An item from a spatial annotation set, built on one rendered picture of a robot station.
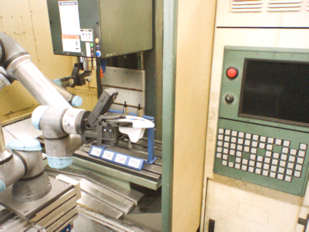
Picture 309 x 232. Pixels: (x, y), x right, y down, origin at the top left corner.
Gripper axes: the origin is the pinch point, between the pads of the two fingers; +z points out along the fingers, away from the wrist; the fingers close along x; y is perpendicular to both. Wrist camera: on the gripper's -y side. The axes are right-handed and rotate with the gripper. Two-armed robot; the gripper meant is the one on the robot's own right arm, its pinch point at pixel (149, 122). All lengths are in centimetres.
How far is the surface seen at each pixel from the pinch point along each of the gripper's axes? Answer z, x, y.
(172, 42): -1.7, -28.9, -22.2
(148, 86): -53, -163, 9
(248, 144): 30, -71, 24
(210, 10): 6, -65, -38
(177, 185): 0, -46, 40
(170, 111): -1.8, -32.3, 2.9
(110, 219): -38, -54, 71
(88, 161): -76, -95, 59
